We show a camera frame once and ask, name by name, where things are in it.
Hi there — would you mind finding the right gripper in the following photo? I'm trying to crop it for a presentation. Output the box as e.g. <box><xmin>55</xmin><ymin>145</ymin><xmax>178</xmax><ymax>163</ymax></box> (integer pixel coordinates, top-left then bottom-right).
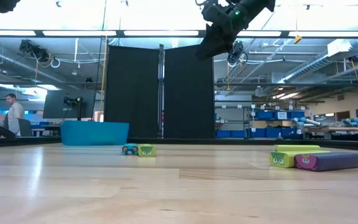
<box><xmin>195</xmin><ymin>2</ymin><xmax>253</xmax><ymax>62</ymax></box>

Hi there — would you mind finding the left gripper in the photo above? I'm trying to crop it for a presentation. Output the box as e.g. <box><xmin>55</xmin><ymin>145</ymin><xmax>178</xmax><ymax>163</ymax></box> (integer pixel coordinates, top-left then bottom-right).
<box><xmin>0</xmin><ymin>0</ymin><xmax>21</xmax><ymax>14</ymax></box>

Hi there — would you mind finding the green toy block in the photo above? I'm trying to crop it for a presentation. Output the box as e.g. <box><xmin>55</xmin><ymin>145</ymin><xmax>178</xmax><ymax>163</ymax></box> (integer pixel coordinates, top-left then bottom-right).
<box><xmin>273</xmin><ymin>144</ymin><xmax>322</xmax><ymax>153</ymax></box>
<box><xmin>268</xmin><ymin>151</ymin><xmax>331</xmax><ymax>169</ymax></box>
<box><xmin>137</xmin><ymin>144</ymin><xmax>157</xmax><ymax>157</ymax></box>

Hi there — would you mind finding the teal toy block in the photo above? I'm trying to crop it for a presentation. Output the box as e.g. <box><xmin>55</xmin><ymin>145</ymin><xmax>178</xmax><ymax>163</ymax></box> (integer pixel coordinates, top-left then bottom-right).
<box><xmin>121</xmin><ymin>143</ymin><xmax>140</xmax><ymax>156</ymax></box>

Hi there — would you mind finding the purple toy block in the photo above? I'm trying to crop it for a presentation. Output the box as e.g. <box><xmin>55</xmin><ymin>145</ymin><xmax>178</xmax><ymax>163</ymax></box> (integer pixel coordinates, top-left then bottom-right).
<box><xmin>294</xmin><ymin>152</ymin><xmax>358</xmax><ymax>172</ymax></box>

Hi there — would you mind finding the black ceiling-hung device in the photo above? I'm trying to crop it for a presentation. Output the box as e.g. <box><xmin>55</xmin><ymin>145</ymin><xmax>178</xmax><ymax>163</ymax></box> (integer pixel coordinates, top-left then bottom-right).
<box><xmin>19</xmin><ymin>39</ymin><xmax>50</xmax><ymax>63</ymax></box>
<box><xmin>227</xmin><ymin>39</ymin><xmax>248</xmax><ymax>67</ymax></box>

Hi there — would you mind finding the grey metal shelf rack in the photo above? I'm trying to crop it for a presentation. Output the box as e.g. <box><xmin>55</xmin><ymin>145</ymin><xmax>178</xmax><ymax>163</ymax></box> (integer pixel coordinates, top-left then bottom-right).
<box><xmin>214</xmin><ymin>104</ymin><xmax>310</xmax><ymax>140</ymax></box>

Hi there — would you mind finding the yellow hanging hook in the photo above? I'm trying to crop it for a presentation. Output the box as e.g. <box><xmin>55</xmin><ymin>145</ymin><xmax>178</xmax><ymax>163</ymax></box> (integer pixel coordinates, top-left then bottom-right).
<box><xmin>293</xmin><ymin>9</ymin><xmax>303</xmax><ymax>44</ymax></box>

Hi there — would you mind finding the black folding partition screen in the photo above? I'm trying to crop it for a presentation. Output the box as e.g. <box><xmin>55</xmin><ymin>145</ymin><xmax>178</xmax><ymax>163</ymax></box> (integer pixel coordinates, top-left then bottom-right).
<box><xmin>104</xmin><ymin>42</ymin><xmax>216</xmax><ymax>140</ymax></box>

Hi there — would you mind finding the person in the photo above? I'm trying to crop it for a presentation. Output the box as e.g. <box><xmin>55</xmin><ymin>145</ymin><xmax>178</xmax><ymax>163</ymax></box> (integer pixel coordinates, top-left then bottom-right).
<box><xmin>4</xmin><ymin>92</ymin><xmax>25</xmax><ymax>138</ymax></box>

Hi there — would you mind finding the large dark display screen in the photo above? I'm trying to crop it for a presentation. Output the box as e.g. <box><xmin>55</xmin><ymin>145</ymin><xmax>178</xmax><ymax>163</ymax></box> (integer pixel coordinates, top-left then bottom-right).
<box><xmin>42</xmin><ymin>89</ymin><xmax>96</xmax><ymax>119</ymax></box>

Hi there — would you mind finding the grey office chair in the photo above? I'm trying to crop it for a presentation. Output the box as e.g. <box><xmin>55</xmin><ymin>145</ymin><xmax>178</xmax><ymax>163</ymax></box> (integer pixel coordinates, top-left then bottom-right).
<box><xmin>17</xmin><ymin>118</ymin><xmax>33</xmax><ymax>138</ymax></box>

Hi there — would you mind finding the white ceiling unit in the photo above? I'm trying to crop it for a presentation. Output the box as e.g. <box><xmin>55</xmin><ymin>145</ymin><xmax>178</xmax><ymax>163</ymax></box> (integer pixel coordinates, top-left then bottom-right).
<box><xmin>327</xmin><ymin>39</ymin><xmax>358</xmax><ymax>57</ymax></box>

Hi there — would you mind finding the blue plastic bin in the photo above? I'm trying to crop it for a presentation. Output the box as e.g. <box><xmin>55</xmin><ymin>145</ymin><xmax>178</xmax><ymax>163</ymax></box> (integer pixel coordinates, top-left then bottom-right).
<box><xmin>60</xmin><ymin>120</ymin><xmax>130</xmax><ymax>146</ymax></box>

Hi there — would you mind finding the wooden workbench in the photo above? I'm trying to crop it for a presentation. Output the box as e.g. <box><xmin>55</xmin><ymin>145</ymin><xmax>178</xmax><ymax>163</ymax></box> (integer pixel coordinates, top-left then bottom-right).
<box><xmin>303</xmin><ymin>126</ymin><xmax>358</xmax><ymax>142</ymax></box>

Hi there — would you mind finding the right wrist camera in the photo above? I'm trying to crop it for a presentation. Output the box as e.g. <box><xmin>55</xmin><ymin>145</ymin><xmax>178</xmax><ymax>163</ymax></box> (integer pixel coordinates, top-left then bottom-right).
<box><xmin>201</xmin><ymin>2</ymin><xmax>228</xmax><ymax>26</ymax></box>

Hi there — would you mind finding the silver ventilation duct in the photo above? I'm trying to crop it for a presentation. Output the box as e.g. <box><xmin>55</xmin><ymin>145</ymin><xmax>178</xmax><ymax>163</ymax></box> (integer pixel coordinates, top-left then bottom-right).
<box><xmin>278</xmin><ymin>46</ymin><xmax>358</xmax><ymax>84</ymax></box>
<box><xmin>0</xmin><ymin>45</ymin><xmax>74</xmax><ymax>84</ymax></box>

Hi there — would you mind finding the black aluminium table frame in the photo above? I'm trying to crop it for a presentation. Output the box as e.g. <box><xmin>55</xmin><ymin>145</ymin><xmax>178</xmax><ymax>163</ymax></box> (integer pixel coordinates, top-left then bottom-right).
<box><xmin>0</xmin><ymin>136</ymin><xmax>358</xmax><ymax>152</ymax></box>

